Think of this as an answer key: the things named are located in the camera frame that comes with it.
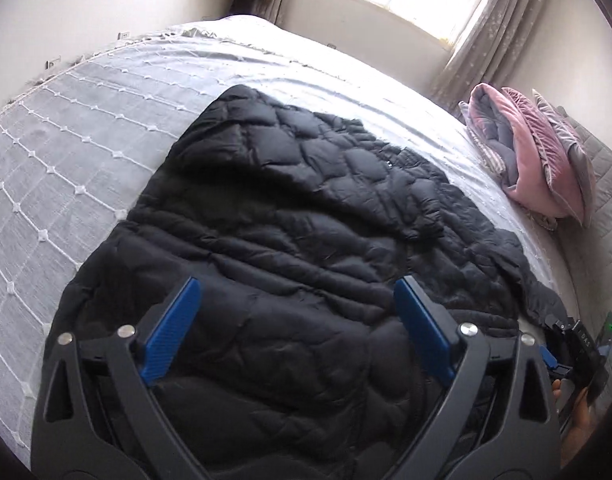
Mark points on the pink grey velvet pillow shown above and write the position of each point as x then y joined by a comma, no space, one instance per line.
567,169

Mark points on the beige dotted curtain right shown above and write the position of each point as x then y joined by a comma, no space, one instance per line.
487,50

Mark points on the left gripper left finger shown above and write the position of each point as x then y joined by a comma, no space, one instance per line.
97,416

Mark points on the person's right hand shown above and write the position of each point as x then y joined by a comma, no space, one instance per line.
579,431

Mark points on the pink grey folded quilt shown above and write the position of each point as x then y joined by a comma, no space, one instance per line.
497,123

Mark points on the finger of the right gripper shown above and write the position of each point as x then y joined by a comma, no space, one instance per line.
548,359

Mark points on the grey quilted headboard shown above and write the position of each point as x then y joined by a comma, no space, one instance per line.
588,251

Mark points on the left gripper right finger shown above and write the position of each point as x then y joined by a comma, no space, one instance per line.
495,418

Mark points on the black quilted puffer jacket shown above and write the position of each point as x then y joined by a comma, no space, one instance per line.
297,225

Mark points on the white lace bedspread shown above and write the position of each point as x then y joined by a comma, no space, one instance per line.
78,146

